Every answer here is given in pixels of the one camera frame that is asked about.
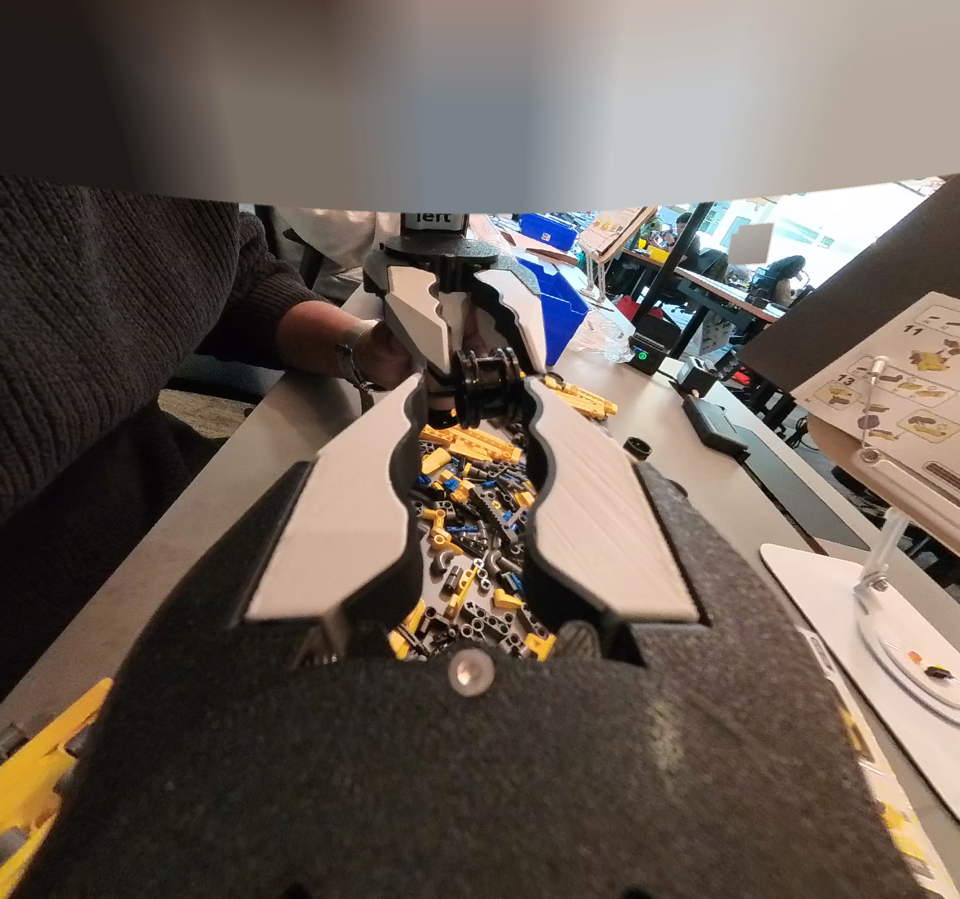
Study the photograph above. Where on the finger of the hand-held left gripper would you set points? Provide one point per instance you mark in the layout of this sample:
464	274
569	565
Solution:
525	314
412	306

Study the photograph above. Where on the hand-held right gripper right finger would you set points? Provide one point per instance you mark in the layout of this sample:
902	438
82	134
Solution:
607	524

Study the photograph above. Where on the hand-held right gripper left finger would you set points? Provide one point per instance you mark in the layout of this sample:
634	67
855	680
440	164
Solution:
337	509

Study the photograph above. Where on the black plastic wheel hub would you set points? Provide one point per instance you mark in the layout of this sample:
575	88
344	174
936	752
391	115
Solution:
487	385

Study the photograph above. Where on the person's left forearm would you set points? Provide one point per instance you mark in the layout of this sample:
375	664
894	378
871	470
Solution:
315	336

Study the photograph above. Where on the person's left hand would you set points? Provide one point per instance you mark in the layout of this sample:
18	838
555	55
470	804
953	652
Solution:
386	355

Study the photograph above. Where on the blue storage bin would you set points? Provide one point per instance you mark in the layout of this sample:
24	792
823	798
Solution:
562	314
540	228

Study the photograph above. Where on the small black rubber tire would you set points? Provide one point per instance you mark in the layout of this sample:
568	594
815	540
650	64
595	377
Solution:
637	447

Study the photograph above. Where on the clear plastic bag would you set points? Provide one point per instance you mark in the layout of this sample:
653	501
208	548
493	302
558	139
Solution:
604	340

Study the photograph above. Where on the yellow toy beam assembly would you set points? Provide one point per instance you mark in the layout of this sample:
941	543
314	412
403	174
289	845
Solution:
585	396

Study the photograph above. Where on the cardboard instruction board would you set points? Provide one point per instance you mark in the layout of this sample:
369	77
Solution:
611	231

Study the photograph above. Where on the pile of toy building pieces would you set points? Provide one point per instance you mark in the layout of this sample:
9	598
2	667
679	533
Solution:
465	509

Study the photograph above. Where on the small black printer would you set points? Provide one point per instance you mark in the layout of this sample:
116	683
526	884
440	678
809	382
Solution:
652	348

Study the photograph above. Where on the black power adapter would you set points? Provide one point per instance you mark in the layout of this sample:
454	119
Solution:
712	423

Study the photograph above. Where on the grey fabric chair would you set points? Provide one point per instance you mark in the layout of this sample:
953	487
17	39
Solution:
210	411

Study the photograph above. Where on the black metal pole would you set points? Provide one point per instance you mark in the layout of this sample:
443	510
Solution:
679	258

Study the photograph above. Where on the small black box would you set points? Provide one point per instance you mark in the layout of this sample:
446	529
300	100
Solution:
697	374

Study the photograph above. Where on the long wooden desk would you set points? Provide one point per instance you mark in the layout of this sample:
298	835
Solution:
720	288

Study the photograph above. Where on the white book stand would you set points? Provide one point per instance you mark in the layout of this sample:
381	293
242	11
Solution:
825	599

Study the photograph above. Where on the person's dark sweater torso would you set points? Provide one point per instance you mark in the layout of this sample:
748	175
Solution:
75	576

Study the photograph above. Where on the black backing board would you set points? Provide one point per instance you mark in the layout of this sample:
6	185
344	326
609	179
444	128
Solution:
862	299

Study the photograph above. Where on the toy instruction booklet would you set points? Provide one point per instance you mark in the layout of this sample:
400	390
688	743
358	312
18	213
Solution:
915	359

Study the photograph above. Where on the small black toy piece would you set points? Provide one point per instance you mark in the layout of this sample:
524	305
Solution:
935	670

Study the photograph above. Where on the yellow toy vehicle model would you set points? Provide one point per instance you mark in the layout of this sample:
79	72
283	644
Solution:
37	764

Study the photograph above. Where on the white printed paper sheet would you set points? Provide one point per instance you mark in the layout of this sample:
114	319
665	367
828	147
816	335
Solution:
892	809

